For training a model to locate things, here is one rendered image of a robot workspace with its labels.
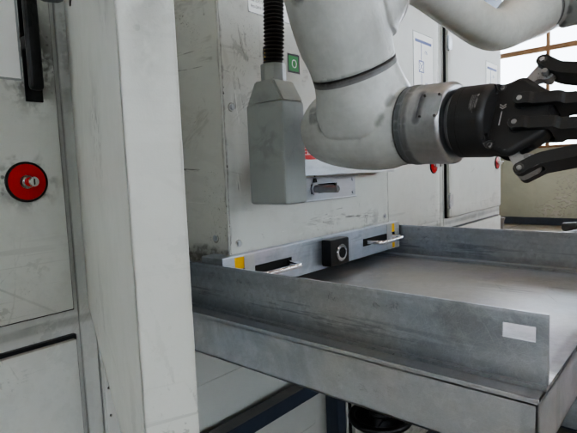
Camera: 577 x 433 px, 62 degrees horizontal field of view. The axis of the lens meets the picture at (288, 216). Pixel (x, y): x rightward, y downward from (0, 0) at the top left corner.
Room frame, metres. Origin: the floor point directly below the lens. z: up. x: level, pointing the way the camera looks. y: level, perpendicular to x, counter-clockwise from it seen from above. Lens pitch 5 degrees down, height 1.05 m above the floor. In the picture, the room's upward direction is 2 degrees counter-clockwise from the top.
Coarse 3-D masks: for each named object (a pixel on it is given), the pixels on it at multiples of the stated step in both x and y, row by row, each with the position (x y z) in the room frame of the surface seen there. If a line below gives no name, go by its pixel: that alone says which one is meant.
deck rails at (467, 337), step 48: (432, 240) 1.07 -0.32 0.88; (480, 240) 1.00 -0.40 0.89; (528, 240) 0.93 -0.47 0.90; (576, 240) 0.88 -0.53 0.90; (192, 288) 0.75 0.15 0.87; (240, 288) 0.67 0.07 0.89; (288, 288) 0.61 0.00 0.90; (336, 288) 0.56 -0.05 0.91; (336, 336) 0.56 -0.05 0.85; (384, 336) 0.52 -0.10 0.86; (432, 336) 0.48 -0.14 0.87; (480, 336) 0.45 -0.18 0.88; (528, 384) 0.42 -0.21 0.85
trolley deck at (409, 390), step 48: (384, 288) 0.80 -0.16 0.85; (432, 288) 0.79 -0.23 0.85; (480, 288) 0.78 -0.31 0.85; (528, 288) 0.76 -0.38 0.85; (576, 288) 0.75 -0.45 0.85; (240, 336) 0.63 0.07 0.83; (288, 336) 0.57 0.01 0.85; (528, 336) 0.55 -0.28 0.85; (576, 336) 0.54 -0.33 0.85; (336, 384) 0.53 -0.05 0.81; (384, 384) 0.49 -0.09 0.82; (432, 384) 0.45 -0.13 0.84; (480, 384) 0.42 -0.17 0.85; (576, 384) 0.51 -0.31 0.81; (480, 432) 0.42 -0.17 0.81; (528, 432) 0.39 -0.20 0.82
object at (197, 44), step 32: (192, 0) 0.77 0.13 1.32; (192, 32) 0.77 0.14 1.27; (192, 64) 0.77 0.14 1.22; (192, 96) 0.77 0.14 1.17; (192, 128) 0.78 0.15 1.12; (192, 160) 0.78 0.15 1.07; (224, 160) 0.73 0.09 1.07; (192, 192) 0.78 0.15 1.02; (224, 192) 0.73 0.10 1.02; (320, 192) 0.95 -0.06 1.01; (192, 224) 0.79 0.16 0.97; (224, 224) 0.74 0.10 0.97; (192, 256) 0.79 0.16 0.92
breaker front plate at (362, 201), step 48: (240, 0) 0.77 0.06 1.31; (240, 48) 0.77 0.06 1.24; (288, 48) 0.85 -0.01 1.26; (240, 96) 0.76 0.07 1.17; (240, 144) 0.76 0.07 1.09; (240, 192) 0.75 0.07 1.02; (336, 192) 0.94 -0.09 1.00; (384, 192) 1.08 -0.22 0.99; (240, 240) 0.75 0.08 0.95; (288, 240) 0.84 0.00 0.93
